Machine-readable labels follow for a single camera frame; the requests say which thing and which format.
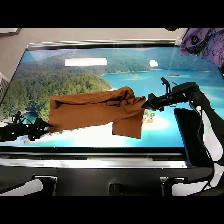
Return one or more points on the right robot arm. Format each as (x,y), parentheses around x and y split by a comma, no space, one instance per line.
(211,140)

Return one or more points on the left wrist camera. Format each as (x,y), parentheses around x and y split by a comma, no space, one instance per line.
(18,117)

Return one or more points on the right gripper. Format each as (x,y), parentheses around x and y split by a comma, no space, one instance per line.
(157,101)

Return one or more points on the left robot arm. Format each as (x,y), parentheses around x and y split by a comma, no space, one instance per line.
(20,130)

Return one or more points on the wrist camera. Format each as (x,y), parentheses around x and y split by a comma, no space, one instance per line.
(18,117)
(166,84)

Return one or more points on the purple printed garment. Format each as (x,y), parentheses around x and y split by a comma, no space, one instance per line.
(206,43)

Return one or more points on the brown T-shirt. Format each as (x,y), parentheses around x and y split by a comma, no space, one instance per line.
(90,111)

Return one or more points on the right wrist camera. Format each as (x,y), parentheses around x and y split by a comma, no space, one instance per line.
(166,84)

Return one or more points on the silver frame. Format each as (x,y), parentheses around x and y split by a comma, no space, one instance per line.
(100,163)

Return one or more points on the black garment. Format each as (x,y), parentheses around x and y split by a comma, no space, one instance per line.
(188,140)

